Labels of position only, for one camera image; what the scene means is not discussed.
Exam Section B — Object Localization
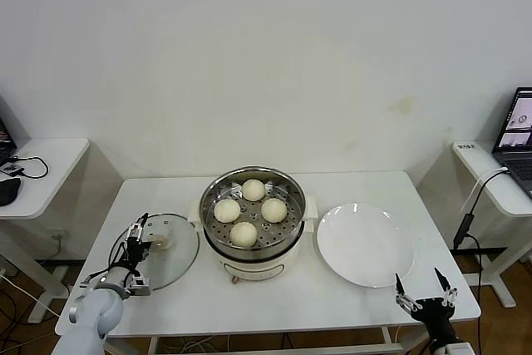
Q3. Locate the black cable with adapter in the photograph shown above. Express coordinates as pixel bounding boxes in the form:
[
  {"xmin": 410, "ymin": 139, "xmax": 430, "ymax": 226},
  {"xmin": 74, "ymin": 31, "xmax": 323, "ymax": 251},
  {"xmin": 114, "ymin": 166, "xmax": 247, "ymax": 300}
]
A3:
[{"xmin": 451, "ymin": 167, "xmax": 509, "ymax": 355}]

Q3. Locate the white side table with label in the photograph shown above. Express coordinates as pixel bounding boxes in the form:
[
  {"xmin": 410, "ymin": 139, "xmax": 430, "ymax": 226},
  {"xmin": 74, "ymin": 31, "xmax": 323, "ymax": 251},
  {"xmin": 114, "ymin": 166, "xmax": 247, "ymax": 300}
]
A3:
[{"xmin": 451, "ymin": 141, "xmax": 532, "ymax": 308}]

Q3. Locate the white floor cable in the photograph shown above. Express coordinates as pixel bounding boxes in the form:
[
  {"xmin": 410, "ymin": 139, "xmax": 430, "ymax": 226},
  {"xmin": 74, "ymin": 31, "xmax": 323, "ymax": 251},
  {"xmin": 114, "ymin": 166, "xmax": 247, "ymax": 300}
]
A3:
[{"xmin": 0, "ymin": 274, "xmax": 62, "ymax": 318}]

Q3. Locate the black open laptop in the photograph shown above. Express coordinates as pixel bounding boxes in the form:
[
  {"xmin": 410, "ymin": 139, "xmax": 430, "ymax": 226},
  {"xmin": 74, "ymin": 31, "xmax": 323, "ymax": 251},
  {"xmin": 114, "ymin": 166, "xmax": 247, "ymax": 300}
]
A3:
[{"xmin": 0, "ymin": 96, "xmax": 18, "ymax": 167}]

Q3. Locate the cream electric cooker base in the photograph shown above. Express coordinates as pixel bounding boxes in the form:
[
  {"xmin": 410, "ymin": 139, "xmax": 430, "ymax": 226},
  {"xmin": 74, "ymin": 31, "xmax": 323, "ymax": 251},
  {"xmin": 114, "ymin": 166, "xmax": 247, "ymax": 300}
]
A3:
[{"xmin": 187, "ymin": 196, "xmax": 318, "ymax": 286}]

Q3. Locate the grey open laptop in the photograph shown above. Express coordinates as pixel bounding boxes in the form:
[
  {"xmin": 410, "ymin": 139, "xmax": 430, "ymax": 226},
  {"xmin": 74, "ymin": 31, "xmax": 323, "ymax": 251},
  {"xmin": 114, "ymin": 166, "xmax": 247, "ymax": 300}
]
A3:
[{"xmin": 490, "ymin": 86, "xmax": 532, "ymax": 200}]

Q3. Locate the thin black looped cable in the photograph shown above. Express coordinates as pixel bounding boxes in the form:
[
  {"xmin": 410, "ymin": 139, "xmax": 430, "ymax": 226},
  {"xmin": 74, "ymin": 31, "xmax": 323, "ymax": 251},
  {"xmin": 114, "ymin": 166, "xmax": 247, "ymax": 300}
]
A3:
[{"xmin": 7, "ymin": 155, "xmax": 49, "ymax": 180}]

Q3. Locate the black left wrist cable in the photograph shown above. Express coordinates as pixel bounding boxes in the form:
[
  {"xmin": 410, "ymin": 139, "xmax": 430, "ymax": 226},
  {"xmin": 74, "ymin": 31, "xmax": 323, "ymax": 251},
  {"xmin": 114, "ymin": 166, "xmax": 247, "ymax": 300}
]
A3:
[{"xmin": 78, "ymin": 242, "xmax": 130, "ymax": 289}]

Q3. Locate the round glass pot lid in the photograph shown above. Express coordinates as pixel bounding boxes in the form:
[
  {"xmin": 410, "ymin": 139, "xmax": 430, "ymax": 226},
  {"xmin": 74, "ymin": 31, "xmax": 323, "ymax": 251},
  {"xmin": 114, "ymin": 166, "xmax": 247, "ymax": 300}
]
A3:
[{"xmin": 108, "ymin": 213, "xmax": 200, "ymax": 293}]

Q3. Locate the white main table frame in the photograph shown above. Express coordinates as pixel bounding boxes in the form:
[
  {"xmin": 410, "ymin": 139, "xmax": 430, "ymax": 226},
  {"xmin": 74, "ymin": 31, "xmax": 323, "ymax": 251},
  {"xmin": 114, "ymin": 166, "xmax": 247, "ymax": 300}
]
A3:
[{"xmin": 147, "ymin": 323, "xmax": 406, "ymax": 355}]

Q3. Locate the silver right wrist box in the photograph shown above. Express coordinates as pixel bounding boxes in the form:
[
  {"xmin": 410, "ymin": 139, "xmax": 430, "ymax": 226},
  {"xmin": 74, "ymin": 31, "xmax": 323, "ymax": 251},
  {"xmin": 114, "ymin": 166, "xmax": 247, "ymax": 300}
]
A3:
[{"xmin": 429, "ymin": 341, "xmax": 475, "ymax": 355}]

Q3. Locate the black computer mouse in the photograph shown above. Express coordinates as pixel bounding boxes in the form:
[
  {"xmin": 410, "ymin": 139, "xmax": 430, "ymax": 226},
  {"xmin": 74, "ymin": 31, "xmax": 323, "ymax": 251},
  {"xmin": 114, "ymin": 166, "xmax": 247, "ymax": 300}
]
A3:
[{"xmin": 0, "ymin": 177, "xmax": 22, "ymax": 207}]

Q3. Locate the white cable bundle under table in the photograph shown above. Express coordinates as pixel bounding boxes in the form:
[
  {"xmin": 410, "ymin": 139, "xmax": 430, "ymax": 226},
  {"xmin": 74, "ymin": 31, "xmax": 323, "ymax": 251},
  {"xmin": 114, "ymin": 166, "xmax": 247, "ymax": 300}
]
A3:
[{"xmin": 164, "ymin": 337, "xmax": 234, "ymax": 355}]

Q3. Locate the white steamed baozi bun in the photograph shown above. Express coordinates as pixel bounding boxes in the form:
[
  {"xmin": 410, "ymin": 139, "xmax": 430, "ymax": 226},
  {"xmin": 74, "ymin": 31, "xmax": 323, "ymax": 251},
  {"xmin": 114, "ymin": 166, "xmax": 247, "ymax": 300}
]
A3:
[
  {"xmin": 241, "ymin": 179, "xmax": 267, "ymax": 201},
  {"xmin": 229, "ymin": 221, "xmax": 258, "ymax": 247},
  {"xmin": 259, "ymin": 199, "xmax": 288, "ymax": 223},
  {"xmin": 213, "ymin": 199, "xmax": 241, "ymax": 223}
]

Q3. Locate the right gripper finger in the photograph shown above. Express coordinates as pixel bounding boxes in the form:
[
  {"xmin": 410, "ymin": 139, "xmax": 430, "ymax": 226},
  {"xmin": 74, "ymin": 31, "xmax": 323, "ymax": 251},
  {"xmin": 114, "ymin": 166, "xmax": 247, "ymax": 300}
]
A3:
[
  {"xmin": 434, "ymin": 266, "xmax": 460, "ymax": 308},
  {"xmin": 393, "ymin": 273, "xmax": 423, "ymax": 313}
]

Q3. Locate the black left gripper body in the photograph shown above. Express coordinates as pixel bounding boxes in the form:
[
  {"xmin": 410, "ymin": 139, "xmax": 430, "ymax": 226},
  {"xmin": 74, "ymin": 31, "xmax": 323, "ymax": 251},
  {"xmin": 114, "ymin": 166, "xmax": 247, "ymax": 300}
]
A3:
[{"xmin": 124, "ymin": 237, "xmax": 150, "ymax": 267}]

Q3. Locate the flat white cable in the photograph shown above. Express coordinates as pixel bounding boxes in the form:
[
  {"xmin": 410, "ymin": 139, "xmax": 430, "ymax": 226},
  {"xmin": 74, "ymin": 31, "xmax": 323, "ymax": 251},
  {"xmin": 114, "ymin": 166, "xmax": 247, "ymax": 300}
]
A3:
[{"xmin": 459, "ymin": 166, "xmax": 508, "ymax": 214}]

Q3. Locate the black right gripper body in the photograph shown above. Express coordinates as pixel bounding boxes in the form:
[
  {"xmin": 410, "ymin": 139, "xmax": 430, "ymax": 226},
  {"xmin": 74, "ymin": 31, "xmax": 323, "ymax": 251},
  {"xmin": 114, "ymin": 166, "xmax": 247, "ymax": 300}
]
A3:
[{"xmin": 415, "ymin": 297, "xmax": 456, "ymax": 346}]

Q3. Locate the round white plate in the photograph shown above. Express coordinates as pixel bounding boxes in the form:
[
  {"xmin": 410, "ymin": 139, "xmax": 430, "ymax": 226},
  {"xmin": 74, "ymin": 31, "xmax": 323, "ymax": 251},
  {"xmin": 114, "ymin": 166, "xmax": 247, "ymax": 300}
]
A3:
[{"xmin": 315, "ymin": 203, "xmax": 416, "ymax": 288}]

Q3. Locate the stainless steel steamer basket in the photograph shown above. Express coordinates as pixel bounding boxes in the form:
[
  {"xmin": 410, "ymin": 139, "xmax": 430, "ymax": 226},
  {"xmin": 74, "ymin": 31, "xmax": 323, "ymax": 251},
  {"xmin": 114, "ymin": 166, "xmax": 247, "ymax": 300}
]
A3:
[{"xmin": 198, "ymin": 166, "xmax": 307, "ymax": 261}]

